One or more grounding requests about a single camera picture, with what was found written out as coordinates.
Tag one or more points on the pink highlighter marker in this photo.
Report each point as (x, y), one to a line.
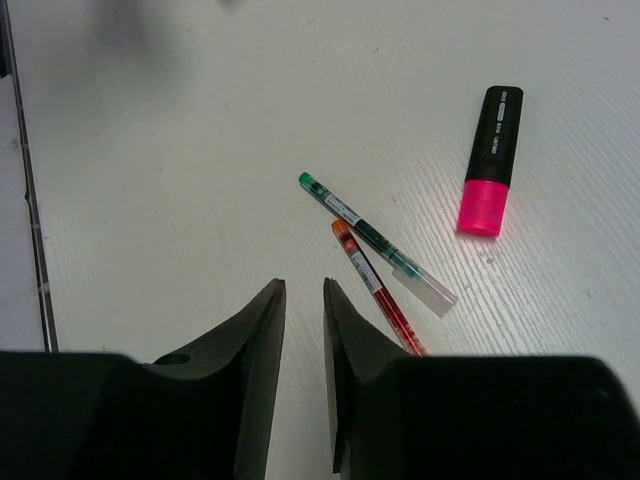
(489, 173)

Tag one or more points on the green gel pen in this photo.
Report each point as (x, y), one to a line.
(409, 273)

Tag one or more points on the red gel pen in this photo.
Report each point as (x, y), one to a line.
(378, 290)

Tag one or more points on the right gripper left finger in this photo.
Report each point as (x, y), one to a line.
(205, 410)

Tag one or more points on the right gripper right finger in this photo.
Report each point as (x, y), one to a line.
(356, 354)

